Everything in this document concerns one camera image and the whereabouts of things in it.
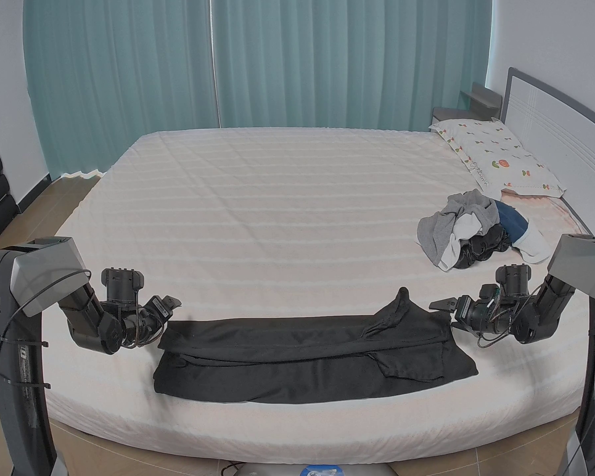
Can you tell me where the white printed pillow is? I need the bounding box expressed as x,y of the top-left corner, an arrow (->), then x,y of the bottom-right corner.
429,117 -> 564,200

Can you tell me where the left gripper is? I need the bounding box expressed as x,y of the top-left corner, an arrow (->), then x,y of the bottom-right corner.
137,303 -> 173,341

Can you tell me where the grey bedside table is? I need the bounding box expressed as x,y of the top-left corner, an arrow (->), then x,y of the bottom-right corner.
431,81 -> 504,129

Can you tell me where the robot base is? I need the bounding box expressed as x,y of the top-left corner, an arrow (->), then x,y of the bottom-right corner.
228,461 -> 400,476

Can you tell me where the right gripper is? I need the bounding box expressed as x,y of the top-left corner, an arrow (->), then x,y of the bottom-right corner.
428,295 -> 484,336

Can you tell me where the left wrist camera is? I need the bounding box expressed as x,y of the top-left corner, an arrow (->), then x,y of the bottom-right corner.
152,294 -> 182,318

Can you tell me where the blue-green curtain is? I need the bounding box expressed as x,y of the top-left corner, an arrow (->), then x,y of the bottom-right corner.
211,0 -> 495,134
24,0 -> 214,180

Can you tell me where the pile of clothes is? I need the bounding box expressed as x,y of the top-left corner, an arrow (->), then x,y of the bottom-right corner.
416,191 -> 549,272

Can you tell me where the bed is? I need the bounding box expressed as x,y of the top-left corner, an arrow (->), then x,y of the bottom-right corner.
45,66 -> 595,468

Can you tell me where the black T-shirt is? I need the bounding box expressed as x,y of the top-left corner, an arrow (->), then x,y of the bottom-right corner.
153,287 -> 479,406

